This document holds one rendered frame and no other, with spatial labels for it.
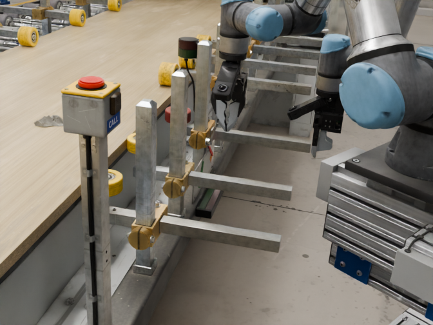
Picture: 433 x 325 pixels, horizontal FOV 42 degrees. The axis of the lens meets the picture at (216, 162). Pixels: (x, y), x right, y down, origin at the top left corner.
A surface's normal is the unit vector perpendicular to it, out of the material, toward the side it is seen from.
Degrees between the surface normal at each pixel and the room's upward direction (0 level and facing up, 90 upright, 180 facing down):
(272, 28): 90
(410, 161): 72
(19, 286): 90
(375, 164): 0
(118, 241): 0
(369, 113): 96
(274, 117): 90
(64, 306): 0
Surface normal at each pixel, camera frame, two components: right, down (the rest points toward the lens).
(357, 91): -0.84, 0.29
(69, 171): 0.06, -0.91
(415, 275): -0.72, 0.26
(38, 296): 0.97, 0.14
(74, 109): -0.22, 0.40
